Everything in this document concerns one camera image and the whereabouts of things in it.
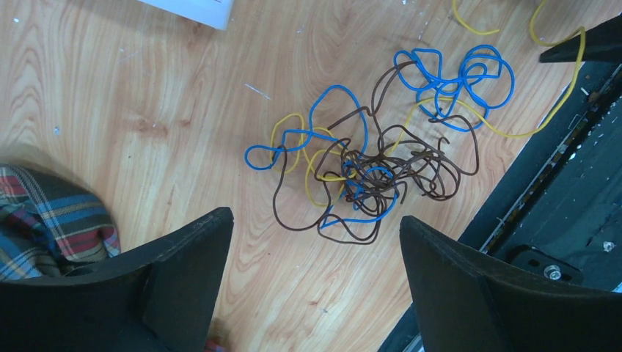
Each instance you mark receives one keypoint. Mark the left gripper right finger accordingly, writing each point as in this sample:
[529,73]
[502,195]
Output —
[465,300]

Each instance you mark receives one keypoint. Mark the white plastic bin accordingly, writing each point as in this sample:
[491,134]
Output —
[212,13]

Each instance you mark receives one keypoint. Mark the plaid cloth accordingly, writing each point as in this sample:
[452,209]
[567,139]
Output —
[50,226]

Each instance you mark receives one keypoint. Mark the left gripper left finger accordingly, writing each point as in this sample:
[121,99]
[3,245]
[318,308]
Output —
[159,296]

